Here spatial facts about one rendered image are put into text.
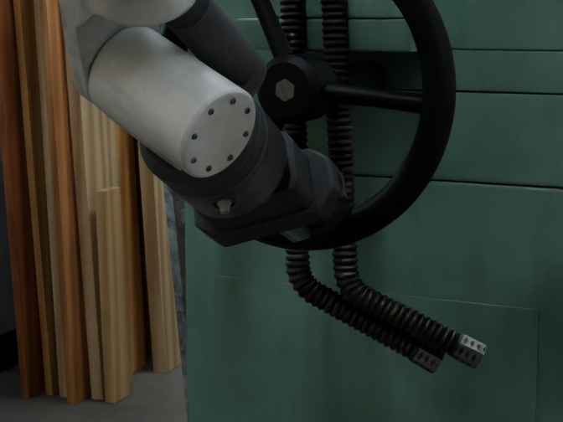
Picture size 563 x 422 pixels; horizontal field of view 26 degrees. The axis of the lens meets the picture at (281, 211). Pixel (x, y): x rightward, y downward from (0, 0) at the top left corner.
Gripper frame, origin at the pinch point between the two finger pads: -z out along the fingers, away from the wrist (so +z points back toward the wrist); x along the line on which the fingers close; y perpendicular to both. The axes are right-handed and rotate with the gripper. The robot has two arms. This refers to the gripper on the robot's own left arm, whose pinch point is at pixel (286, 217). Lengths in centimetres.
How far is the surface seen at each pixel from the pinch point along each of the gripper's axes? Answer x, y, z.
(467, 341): 9.0, -7.0, -20.4
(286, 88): 1.6, 11.7, 0.7
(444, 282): 6.5, 1.8, -26.9
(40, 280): -107, 69, -135
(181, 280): -59, 46, -106
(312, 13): 3.2, 22.6, -5.3
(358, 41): 6.8, 18.9, -6.5
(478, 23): 17.0, 21.7, -13.9
